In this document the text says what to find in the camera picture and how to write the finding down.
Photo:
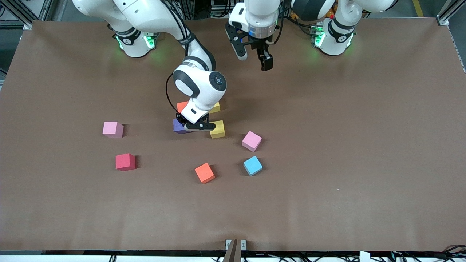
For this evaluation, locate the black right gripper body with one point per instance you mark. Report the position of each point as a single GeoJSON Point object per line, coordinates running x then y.
{"type": "Point", "coordinates": [179, 119]}

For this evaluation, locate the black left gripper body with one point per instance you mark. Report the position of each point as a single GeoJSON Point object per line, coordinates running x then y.
{"type": "Point", "coordinates": [260, 48]}

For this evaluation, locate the yellow foam cube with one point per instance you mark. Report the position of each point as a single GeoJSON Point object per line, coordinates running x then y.
{"type": "Point", "coordinates": [219, 131]}
{"type": "Point", "coordinates": [216, 108]}

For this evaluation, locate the orange foam cube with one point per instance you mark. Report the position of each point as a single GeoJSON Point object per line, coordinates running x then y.
{"type": "Point", "coordinates": [181, 106]}
{"type": "Point", "coordinates": [204, 173]}

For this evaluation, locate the purple foam cube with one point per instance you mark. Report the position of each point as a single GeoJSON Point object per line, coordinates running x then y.
{"type": "Point", "coordinates": [179, 128]}

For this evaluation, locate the pink foam cube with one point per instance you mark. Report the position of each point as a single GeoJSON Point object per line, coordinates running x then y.
{"type": "Point", "coordinates": [252, 141]}
{"type": "Point", "coordinates": [113, 129]}

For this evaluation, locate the red foam cube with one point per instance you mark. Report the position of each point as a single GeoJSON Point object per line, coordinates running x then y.
{"type": "Point", "coordinates": [125, 162]}

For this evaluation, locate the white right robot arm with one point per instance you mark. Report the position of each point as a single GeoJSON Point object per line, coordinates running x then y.
{"type": "Point", "coordinates": [200, 87]}

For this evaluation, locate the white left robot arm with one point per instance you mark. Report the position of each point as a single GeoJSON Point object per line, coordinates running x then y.
{"type": "Point", "coordinates": [260, 14]}

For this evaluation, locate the orange snack packets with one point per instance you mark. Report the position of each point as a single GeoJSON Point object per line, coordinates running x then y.
{"type": "Point", "coordinates": [295, 15]}

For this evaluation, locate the grey equipment box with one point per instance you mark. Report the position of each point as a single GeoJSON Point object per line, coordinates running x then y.
{"type": "Point", "coordinates": [220, 5]}

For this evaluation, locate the blue foam cube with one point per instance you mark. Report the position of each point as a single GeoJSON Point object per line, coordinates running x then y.
{"type": "Point", "coordinates": [252, 165]}

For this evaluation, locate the brown wooden stick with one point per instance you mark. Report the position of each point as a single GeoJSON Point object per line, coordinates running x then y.
{"type": "Point", "coordinates": [233, 253]}

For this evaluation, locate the brown paper table cover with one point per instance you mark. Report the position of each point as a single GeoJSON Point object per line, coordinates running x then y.
{"type": "Point", "coordinates": [327, 200]}

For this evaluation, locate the small metal bracket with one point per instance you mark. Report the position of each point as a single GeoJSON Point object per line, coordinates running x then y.
{"type": "Point", "coordinates": [228, 243]}

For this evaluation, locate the aluminium frame profile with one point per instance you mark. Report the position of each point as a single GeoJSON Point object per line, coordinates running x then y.
{"type": "Point", "coordinates": [25, 12]}
{"type": "Point", "coordinates": [445, 15]}

